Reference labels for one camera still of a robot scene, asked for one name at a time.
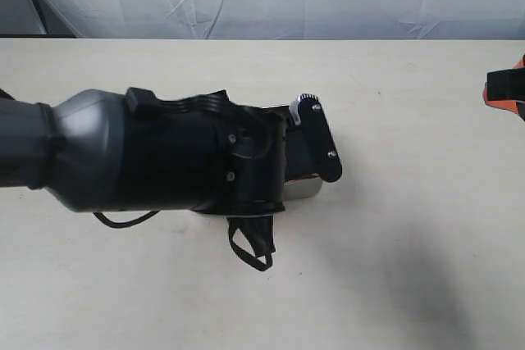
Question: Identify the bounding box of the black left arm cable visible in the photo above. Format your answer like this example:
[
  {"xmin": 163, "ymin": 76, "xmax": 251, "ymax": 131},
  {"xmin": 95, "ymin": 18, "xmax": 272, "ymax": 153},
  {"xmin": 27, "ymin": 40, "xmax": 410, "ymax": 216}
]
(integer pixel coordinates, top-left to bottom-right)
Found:
[{"xmin": 93, "ymin": 210, "xmax": 277, "ymax": 273}]

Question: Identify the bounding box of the steel two-compartment lunch box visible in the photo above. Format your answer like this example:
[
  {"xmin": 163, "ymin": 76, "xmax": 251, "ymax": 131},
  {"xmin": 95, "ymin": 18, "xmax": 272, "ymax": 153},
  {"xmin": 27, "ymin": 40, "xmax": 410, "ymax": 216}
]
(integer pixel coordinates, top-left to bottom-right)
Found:
[{"xmin": 265, "ymin": 105, "xmax": 323, "ymax": 202}]

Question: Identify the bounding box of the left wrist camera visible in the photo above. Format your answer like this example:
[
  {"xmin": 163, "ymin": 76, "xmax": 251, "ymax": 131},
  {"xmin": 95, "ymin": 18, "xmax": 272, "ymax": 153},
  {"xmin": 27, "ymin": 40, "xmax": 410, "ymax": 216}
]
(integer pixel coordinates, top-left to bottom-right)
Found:
[{"xmin": 289, "ymin": 93, "xmax": 343, "ymax": 183}]

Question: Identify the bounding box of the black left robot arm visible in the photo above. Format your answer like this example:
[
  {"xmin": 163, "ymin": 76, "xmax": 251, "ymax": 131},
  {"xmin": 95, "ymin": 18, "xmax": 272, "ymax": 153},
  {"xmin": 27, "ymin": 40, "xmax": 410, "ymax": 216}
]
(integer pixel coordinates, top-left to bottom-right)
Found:
[{"xmin": 1, "ymin": 88, "xmax": 285, "ymax": 216}]

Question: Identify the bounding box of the dark transparent lid orange seal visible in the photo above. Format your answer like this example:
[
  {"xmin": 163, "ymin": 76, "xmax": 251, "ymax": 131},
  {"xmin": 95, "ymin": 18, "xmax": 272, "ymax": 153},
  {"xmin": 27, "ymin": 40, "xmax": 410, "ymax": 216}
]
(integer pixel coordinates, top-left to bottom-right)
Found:
[{"xmin": 285, "ymin": 110, "xmax": 323, "ymax": 182}]

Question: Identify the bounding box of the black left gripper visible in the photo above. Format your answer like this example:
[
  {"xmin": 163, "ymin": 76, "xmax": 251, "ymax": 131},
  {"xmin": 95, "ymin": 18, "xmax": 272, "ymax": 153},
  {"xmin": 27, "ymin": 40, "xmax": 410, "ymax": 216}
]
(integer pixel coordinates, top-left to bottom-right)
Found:
[{"xmin": 221, "ymin": 106, "xmax": 286, "ymax": 216}]

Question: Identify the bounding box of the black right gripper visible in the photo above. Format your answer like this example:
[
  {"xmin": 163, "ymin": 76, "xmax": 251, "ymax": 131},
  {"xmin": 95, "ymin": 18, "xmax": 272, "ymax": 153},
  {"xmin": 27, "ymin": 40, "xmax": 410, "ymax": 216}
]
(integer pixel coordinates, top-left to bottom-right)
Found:
[{"xmin": 482, "ymin": 55, "xmax": 525, "ymax": 120}]

